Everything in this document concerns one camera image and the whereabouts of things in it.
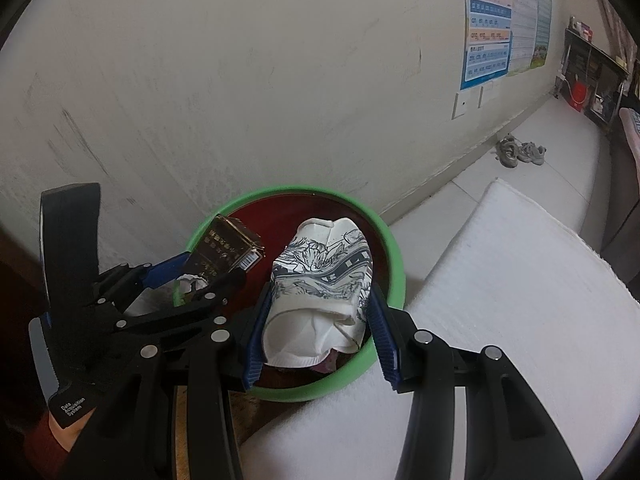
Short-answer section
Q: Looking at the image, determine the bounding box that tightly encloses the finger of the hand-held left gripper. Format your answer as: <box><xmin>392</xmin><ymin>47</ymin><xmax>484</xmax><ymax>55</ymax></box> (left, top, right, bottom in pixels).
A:
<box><xmin>114</xmin><ymin>271</ymin><xmax>249</xmax><ymax>335</ymax></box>
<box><xmin>92</xmin><ymin>252</ymin><xmax>194</xmax><ymax>307</ymax></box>

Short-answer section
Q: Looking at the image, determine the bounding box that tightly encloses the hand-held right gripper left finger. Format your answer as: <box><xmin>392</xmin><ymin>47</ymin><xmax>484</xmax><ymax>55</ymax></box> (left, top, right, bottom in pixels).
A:
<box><xmin>60</xmin><ymin>284</ymin><xmax>276</xmax><ymax>480</ymax></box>

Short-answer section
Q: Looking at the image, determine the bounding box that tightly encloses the dark brown gold packet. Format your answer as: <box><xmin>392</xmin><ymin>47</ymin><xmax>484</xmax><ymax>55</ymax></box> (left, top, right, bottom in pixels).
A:
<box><xmin>187</xmin><ymin>213</ymin><xmax>265</xmax><ymax>282</ymax></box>

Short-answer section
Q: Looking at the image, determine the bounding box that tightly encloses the bed with plaid blanket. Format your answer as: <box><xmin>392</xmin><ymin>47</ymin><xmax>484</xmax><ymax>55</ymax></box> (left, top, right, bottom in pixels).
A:
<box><xmin>619</xmin><ymin>107</ymin><xmax>640</xmax><ymax>162</ymax></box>

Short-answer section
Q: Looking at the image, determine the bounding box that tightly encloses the white wall chart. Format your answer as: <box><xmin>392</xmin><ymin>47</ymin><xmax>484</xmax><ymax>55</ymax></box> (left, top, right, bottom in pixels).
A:
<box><xmin>507</xmin><ymin>0</ymin><xmax>540</xmax><ymax>77</ymax></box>

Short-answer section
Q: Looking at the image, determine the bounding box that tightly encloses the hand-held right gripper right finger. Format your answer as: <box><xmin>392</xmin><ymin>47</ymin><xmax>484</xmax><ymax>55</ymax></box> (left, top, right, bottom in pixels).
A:
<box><xmin>366</xmin><ymin>287</ymin><xmax>584</xmax><ymax>480</ymax></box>

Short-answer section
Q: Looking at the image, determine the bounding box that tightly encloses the white crumpled wrapper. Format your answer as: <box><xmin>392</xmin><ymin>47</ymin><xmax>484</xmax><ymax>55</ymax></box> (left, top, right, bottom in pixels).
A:
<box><xmin>174</xmin><ymin>273</ymin><xmax>209</xmax><ymax>307</ymax></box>

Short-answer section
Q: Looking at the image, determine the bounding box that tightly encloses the person's left forearm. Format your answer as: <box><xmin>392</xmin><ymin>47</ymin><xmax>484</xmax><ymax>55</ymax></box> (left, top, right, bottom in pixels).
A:
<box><xmin>30</xmin><ymin>405</ymin><xmax>98</xmax><ymax>467</ymax></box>

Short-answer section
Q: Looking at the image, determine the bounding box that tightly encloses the green-rimmed red plastic bin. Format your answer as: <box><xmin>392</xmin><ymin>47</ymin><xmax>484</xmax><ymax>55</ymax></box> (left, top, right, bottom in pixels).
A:
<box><xmin>172</xmin><ymin>185</ymin><xmax>405</xmax><ymax>402</ymax></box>

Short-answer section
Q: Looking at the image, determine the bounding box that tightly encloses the pink patterned curtain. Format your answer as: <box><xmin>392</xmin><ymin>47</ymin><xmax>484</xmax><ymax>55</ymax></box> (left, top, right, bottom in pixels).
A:
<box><xmin>597</xmin><ymin>0</ymin><xmax>640</xmax><ymax>62</ymax></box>

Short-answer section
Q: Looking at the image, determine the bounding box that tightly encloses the blue-bordered wall chart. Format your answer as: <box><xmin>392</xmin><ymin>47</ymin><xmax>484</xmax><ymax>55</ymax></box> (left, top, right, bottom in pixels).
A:
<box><xmin>460</xmin><ymin>0</ymin><xmax>515</xmax><ymax>92</ymax></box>

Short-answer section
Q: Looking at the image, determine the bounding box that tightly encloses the black metal desk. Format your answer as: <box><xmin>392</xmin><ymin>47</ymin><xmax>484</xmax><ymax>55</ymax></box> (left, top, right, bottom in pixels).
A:
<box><xmin>552</xmin><ymin>27</ymin><xmax>632</xmax><ymax>134</ymax></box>

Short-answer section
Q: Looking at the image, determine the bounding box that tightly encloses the green wall chart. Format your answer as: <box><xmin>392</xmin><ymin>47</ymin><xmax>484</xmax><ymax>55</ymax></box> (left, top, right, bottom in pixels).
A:
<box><xmin>532</xmin><ymin>0</ymin><xmax>553</xmax><ymax>69</ymax></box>

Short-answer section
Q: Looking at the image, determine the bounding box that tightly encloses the pink wrapper scrap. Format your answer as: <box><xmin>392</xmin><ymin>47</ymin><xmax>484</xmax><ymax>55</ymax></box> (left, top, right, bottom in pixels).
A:
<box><xmin>312</xmin><ymin>350</ymin><xmax>342</xmax><ymax>374</ymax></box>

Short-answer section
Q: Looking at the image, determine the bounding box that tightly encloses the double white wall socket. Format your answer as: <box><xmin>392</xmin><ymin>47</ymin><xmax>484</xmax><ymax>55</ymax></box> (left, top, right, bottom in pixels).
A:
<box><xmin>477</xmin><ymin>81</ymin><xmax>501</xmax><ymax>109</ymax></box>

